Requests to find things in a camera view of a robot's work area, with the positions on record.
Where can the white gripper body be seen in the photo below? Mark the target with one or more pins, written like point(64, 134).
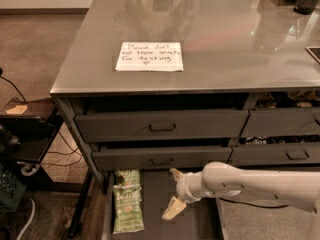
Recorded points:
point(182, 186)

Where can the green jalapeno chip bag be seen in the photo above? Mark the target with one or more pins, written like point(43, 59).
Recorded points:
point(128, 213)

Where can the green chip bag behind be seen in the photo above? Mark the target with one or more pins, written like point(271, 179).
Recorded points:
point(128, 177)

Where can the bottom left open drawer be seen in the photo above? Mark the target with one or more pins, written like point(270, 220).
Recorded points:
point(199, 221)

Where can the white handwritten paper note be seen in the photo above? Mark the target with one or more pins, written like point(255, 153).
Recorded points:
point(150, 57)

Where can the grey drawer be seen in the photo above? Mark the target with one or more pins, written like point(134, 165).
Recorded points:
point(275, 154)
point(283, 122)
point(159, 158)
point(161, 125)

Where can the top right grey drawer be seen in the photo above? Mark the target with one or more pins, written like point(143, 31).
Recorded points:
point(283, 122)

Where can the black side cart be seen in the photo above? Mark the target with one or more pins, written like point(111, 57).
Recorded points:
point(28, 129)

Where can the top left grey drawer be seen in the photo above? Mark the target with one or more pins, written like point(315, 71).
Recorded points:
point(161, 125)

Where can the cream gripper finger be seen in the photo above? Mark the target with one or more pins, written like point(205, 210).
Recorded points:
point(175, 207)
point(177, 175)

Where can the snack bags in top drawer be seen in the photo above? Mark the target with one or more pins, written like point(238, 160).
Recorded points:
point(304, 99)

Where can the doritos bag in drawer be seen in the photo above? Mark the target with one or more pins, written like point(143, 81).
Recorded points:
point(279, 139)

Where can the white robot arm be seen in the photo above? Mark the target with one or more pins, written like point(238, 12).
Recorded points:
point(294, 188)

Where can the black table leg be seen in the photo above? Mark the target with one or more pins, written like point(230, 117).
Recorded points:
point(75, 226)

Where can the middle right grey drawer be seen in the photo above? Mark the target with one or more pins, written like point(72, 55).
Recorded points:
point(275, 154)

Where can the grey drawer cabinet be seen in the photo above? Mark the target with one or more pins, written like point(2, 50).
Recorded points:
point(233, 51)

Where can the middle left grey drawer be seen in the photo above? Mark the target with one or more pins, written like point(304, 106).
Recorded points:
point(159, 158)

